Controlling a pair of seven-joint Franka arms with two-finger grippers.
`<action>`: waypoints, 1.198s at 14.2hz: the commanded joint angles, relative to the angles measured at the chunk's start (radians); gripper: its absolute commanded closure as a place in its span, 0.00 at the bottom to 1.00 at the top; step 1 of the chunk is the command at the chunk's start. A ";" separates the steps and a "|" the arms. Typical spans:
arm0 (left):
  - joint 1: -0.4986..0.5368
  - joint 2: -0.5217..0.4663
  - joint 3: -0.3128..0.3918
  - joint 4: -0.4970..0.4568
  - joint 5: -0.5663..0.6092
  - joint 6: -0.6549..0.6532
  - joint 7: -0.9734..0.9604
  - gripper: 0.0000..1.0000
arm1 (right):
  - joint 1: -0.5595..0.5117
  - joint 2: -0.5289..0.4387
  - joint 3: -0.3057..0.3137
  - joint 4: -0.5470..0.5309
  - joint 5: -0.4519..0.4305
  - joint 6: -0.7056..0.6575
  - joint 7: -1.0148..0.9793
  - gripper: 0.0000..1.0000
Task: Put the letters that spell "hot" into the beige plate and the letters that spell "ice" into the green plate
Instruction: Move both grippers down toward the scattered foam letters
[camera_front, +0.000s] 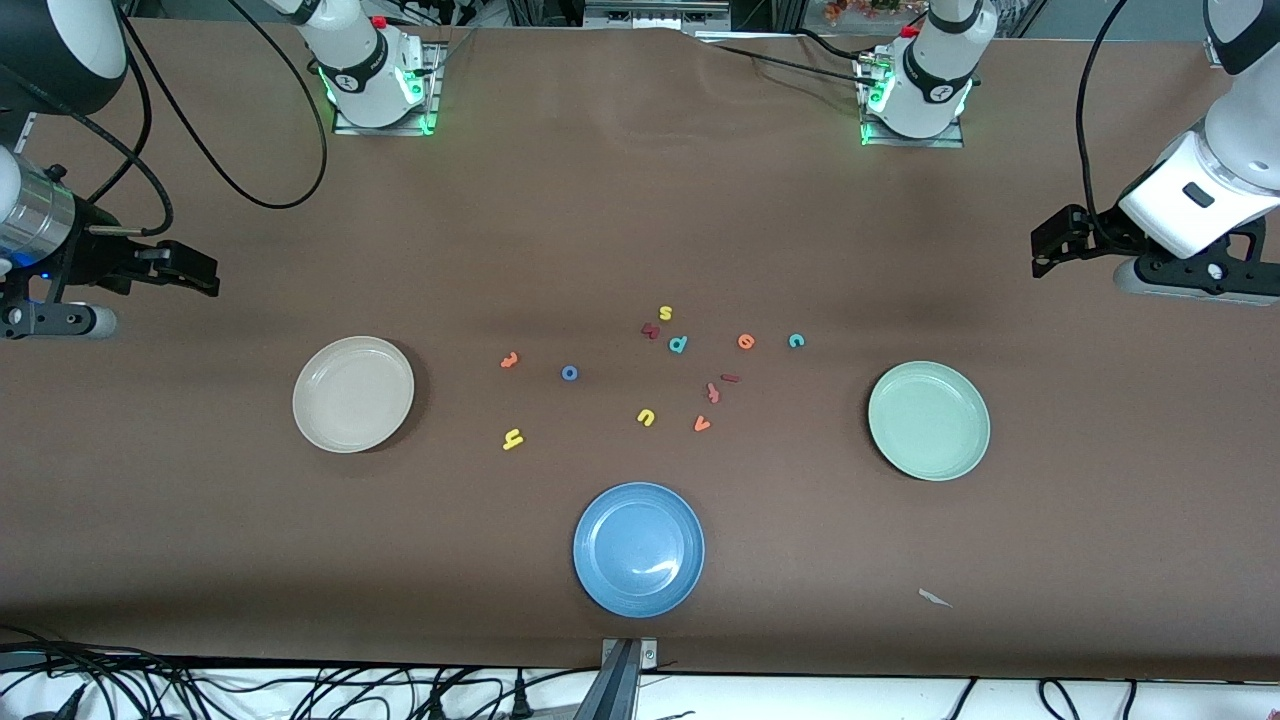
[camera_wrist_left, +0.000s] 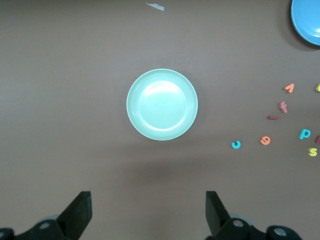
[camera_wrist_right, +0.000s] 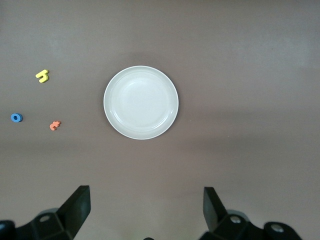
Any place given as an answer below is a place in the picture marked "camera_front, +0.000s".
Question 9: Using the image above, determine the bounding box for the green plate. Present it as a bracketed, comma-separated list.
[867, 361, 992, 482]

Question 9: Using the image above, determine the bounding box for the beige brown plate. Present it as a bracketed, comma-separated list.
[292, 336, 416, 454]

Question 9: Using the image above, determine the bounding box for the orange foliage decoration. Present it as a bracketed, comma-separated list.
[825, 0, 926, 26]

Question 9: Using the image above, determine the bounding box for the brown table cover sheet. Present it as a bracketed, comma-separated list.
[0, 18, 1280, 681]

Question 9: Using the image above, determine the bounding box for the blue plate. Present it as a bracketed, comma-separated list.
[573, 482, 706, 619]

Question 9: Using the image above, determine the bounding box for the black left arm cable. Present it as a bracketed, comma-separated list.
[1075, 0, 1131, 251]

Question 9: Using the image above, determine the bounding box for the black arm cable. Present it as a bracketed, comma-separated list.
[1075, 0, 1131, 251]
[55, 0, 331, 238]

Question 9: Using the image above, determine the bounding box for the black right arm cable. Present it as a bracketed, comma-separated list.
[55, 0, 331, 238]

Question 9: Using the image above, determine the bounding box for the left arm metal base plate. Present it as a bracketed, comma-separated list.
[858, 55, 967, 149]

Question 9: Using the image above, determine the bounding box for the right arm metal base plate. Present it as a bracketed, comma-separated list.
[333, 40, 443, 136]

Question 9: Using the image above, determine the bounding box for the black base cable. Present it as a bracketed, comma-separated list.
[695, 28, 886, 89]

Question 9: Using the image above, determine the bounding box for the aluminium frame profile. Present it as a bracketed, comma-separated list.
[585, 0, 731, 31]

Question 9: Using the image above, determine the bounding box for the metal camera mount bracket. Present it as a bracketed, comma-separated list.
[573, 637, 659, 720]

